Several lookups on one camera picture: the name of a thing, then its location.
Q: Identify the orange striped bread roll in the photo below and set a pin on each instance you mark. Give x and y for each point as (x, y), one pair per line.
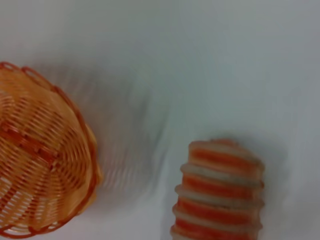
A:
(220, 187)

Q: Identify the orange woven plastic basket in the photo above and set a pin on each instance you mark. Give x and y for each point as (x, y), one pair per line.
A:
(37, 150)

